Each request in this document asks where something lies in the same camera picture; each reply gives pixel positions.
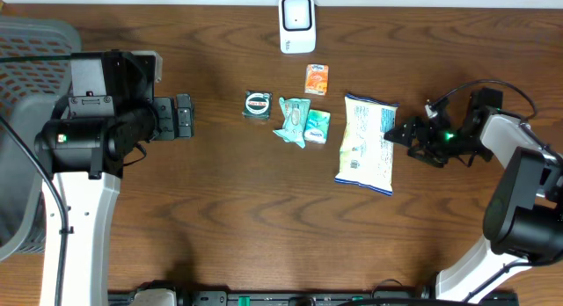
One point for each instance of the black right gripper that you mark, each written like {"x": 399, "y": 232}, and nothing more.
{"x": 425, "y": 127}

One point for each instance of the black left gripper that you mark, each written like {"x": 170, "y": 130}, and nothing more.
{"x": 165, "y": 111}

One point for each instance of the yellow wet wipes pack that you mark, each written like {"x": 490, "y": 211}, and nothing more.
{"x": 366, "y": 158}

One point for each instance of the round black red tin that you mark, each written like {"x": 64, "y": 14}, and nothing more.
{"x": 258, "y": 105}

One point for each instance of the small green tissue packet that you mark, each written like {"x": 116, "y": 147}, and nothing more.
{"x": 317, "y": 126}

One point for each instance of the small orange box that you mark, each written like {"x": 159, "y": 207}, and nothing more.
{"x": 316, "y": 80}

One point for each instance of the green tissue pack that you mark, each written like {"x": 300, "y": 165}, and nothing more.
{"x": 295, "y": 112}

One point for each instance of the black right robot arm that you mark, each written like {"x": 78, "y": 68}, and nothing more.
{"x": 522, "y": 225}

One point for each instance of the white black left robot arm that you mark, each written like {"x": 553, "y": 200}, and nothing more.
{"x": 83, "y": 158}

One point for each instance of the white barcode scanner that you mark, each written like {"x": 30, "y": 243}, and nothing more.
{"x": 297, "y": 26}

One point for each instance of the grey plastic mesh basket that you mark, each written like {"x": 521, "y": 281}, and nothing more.
{"x": 29, "y": 92}

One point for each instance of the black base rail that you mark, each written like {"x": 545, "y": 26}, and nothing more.
{"x": 380, "y": 297}

